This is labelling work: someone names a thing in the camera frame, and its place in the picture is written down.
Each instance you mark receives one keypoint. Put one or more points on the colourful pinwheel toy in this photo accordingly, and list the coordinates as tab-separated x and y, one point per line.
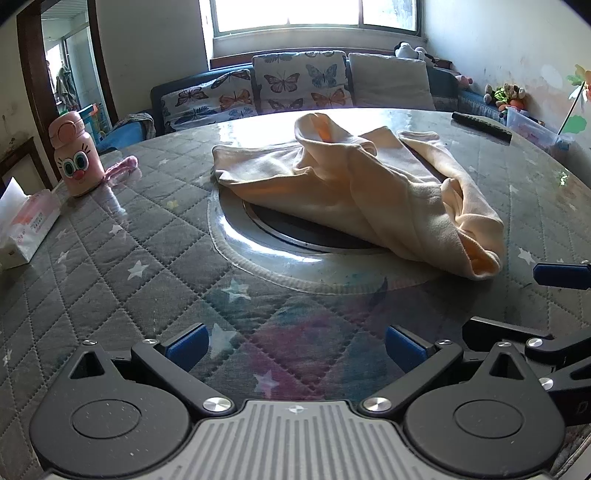
579	78

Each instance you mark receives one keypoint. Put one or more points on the tall butterfly print cushion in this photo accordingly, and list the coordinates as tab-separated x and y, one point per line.
300	78

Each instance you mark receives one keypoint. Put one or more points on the panda plush toy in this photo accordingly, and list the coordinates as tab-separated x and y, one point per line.
406	50

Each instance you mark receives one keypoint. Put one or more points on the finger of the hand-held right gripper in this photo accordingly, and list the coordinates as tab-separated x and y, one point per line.
554	274
508	331

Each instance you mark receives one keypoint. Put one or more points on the round black induction cooktop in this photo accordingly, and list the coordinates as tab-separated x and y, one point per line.
295	230

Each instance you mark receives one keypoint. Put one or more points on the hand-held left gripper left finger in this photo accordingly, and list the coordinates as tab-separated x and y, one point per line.
189	347

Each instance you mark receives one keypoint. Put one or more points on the white pink tissue pack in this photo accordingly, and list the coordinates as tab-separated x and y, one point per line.
27	230

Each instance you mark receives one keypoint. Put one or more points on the grey crumpled blanket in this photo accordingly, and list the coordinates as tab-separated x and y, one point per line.
138	122

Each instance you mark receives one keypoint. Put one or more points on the dark blue sofa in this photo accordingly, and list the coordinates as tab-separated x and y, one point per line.
184	81

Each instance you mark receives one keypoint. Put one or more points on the blue seat cushion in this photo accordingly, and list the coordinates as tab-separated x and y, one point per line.
120	136

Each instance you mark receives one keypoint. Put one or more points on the brown plush toys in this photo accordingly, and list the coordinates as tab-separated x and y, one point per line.
508	94

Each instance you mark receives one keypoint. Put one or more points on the hanging clothes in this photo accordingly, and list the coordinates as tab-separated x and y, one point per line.
64	83

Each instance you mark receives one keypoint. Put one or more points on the pink plush toy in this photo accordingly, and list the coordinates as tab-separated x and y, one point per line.
464	81

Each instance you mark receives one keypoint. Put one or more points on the wide butterfly print cushion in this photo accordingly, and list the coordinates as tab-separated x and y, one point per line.
207	99

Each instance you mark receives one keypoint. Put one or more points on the pink cartoon-face bottle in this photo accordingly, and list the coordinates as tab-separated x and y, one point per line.
76	170

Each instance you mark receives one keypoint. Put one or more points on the window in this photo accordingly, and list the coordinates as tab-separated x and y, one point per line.
286	14

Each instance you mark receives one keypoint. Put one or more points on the clear plastic storage box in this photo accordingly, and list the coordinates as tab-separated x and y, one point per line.
531	129

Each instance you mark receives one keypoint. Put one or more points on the plain grey cushion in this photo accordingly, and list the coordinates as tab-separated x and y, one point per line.
388	81

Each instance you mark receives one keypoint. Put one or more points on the grey quilted star table cover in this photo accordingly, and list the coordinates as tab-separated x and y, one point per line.
138	240

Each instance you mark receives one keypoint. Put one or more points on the cream shirt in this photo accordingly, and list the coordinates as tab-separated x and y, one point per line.
392	207

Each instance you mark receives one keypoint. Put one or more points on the dark wooden door frame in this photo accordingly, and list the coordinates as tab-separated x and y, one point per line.
32	69

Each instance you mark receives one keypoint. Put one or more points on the black remote control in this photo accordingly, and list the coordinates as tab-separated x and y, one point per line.
480	124

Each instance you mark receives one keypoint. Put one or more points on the blue toy cabinet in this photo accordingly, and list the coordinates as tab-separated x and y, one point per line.
92	117

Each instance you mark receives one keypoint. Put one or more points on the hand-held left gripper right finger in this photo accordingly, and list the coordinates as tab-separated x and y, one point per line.
404	347

